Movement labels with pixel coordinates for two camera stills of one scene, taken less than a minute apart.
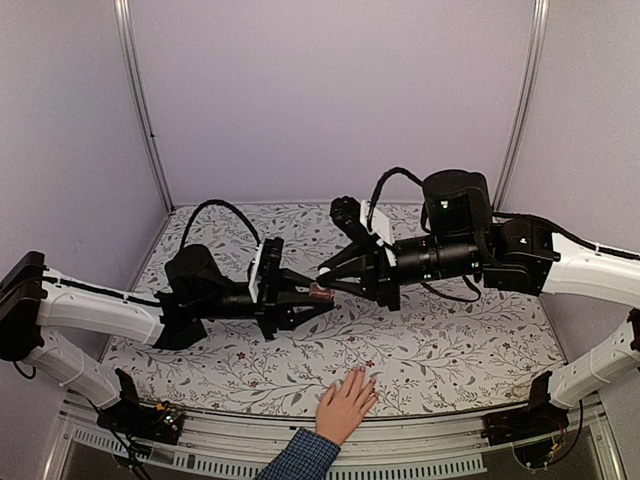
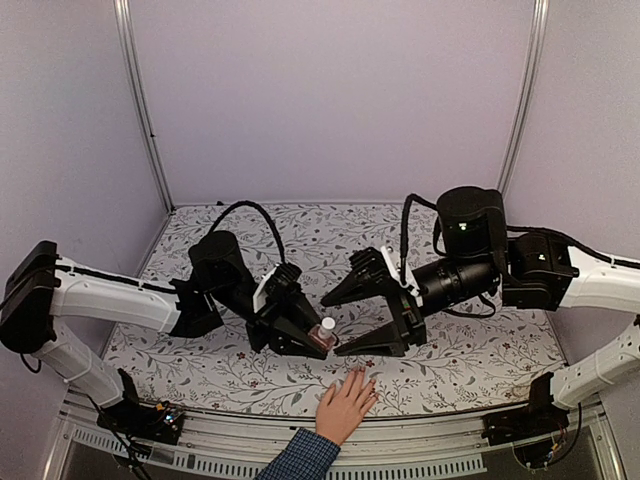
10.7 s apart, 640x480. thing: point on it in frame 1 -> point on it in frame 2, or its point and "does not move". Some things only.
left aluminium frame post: (134, 74) does not move
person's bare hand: (341, 411) does not move
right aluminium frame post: (540, 14) does not move
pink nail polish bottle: (315, 290) -> (325, 338)
